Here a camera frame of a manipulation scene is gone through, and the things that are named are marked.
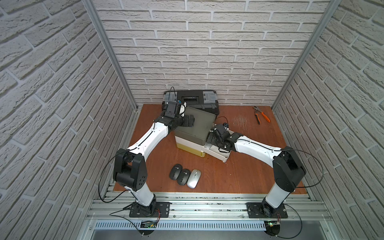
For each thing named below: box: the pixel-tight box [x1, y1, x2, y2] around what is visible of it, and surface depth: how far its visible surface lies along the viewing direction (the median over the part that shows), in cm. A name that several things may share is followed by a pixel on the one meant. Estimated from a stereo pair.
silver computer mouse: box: [187, 169, 201, 189], surface depth 85 cm
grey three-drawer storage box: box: [174, 106, 232, 162], surface depth 85 cm
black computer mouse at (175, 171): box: [169, 163, 183, 181], surface depth 87 cm
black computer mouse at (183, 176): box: [177, 168, 191, 186], surface depth 85 cm
